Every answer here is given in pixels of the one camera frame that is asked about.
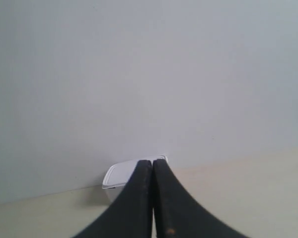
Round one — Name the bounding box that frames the white lidded plastic container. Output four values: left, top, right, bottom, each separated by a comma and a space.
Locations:
102, 154, 168, 206

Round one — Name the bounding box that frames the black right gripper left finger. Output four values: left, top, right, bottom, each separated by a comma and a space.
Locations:
75, 160, 152, 238

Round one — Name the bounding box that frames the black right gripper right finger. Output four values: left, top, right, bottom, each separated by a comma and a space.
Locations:
152, 159, 246, 238

